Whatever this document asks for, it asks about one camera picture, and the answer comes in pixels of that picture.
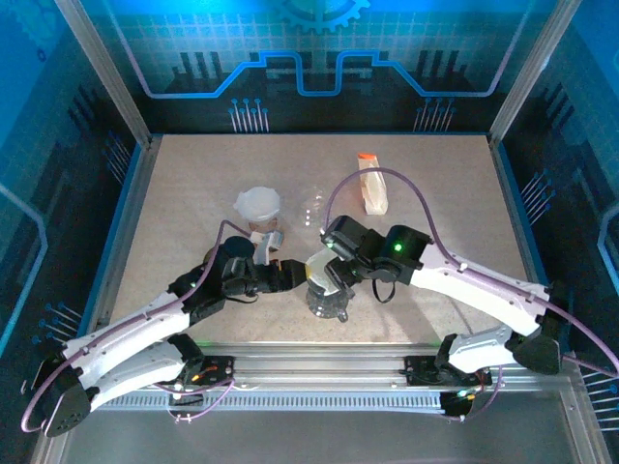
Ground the grey glass carafe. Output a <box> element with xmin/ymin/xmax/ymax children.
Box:
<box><xmin>305</xmin><ymin>284</ymin><xmax>350</xmax><ymax>324</ymax></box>

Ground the orange glass carafe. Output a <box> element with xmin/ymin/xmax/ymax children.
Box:
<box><xmin>246</xmin><ymin>220</ymin><xmax>286</xmax><ymax>243</ymax></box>

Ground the coffee filter pack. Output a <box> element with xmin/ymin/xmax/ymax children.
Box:
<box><xmin>356</xmin><ymin>153</ymin><xmax>390</xmax><ymax>217</ymax></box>

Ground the clear glass carafe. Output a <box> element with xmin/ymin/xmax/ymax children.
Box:
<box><xmin>298</xmin><ymin>186</ymin><xmax>331</xmax><ymax>228</ymax></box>

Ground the clear plastic funnel dripper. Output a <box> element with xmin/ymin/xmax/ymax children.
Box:
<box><xmin>233</xmin><ymin>186</ymin><xmax>283</xmax><ymax>223</ymax></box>

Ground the metal front tray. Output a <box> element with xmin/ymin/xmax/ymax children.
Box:
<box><xmin>28</xmin><ymin>376</ymin><xmax>613</xmax><ymax>464</ymax></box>

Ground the black control box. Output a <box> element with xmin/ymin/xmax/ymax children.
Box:
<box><xmin>439</xmin><ymin>389</ymin><xmax>474</xmax><ymax>421</ymax></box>

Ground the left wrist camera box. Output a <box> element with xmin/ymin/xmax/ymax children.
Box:
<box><xmin>250</xmin><ymin>229</ymin><xmax>285</xmax><ymax>266</ymax></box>

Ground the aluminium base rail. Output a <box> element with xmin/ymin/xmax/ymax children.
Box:
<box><xmin>67</xmin><ymin>341</ymin><xmax>581</xmax><ymax>388</ymax></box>

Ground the slotted grey cable duct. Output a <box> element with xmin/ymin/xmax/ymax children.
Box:
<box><xmin>96</xmin><ymin>391</ymin><xmax>449</xmax><ymax>413</ymax></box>

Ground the blue table side rail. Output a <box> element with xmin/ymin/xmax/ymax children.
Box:
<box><xmin>486</xmin><ymin>134</ymin><xmax>562</xmax><ymax>310</ymax></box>
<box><xmin>81</xmin><ymin>137</ymin><xmax>163</xmax><ymax>339</ymax></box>

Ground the aluminium frame post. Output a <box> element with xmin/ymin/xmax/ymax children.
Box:
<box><xmin>486</xmin><ymin>0</ymin><xmax>584</xmax><ymax>149</ymax></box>
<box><xmin>52</xmin><ymin>0</ymin><xmax>155</xmax><ymax>148</ymax></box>

